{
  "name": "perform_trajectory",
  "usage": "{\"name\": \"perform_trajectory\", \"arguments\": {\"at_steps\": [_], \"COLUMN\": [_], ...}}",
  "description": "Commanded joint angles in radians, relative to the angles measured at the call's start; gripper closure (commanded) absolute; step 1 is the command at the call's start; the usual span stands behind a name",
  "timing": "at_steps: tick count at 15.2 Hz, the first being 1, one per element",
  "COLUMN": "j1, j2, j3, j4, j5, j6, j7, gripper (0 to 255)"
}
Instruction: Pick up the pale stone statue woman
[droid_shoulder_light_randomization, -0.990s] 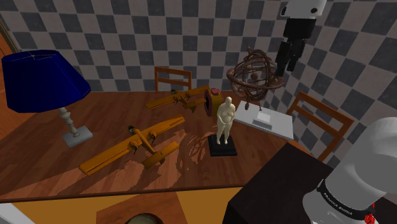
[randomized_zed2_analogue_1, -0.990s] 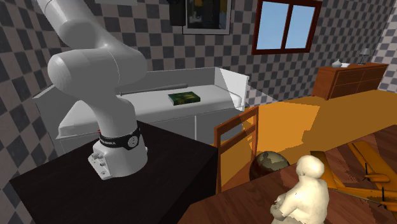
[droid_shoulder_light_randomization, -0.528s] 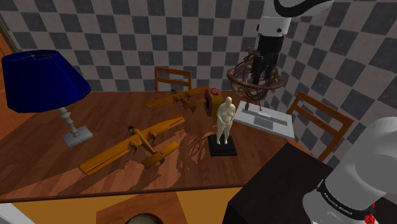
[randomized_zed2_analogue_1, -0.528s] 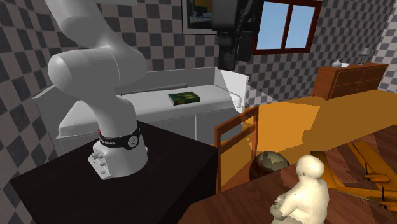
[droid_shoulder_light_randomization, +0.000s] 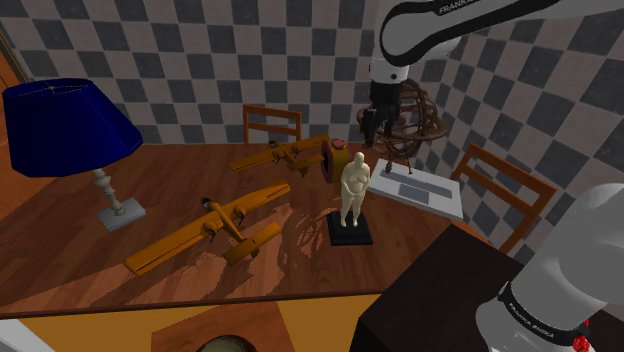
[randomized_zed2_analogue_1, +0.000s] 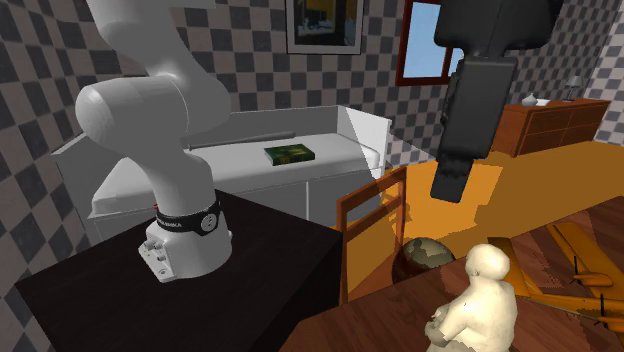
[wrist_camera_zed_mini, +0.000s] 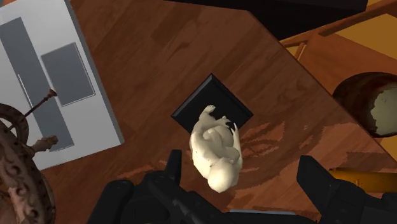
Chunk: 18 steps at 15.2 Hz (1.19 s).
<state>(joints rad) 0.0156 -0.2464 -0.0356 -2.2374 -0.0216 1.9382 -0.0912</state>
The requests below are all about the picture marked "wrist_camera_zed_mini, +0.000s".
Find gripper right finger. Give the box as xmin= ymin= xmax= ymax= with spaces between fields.
xmin=296 ymin=155 xmax=397 ymax=224

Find cream figure on black base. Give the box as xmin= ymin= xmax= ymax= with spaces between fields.
xmin=171 ymin=73 xmax=254 ymax=193

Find brown round thing cream face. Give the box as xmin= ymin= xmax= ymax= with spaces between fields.
xmin=331 ymin=71 xmax=397 ymax=139

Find brown wooden chair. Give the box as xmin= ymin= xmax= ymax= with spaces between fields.
xmin=279 ymin=0 xmax=397 ymax=95

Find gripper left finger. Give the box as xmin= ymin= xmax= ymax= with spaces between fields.
xmin=87 ymin=150 xmax=237 ymax=224

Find yellow orange bar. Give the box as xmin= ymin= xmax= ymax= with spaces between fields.
xmin=328 ymin=167 xmax=397 ymax=193

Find brown wooden table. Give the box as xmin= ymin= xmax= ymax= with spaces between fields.
xmin=38 ymin=0 xmax=397 ymax=224

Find white flat box grey panels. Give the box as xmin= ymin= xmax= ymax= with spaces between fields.
xmin=0 ymin=0 xmax=125 ymax=171

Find brown ornate metal ornament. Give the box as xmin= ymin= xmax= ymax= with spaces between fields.
xmin=0 ymin=88 xmax=59 ymax=224

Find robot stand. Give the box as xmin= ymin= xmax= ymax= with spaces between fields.
xmin=164 ymin=0 xmax=369 ymax=41

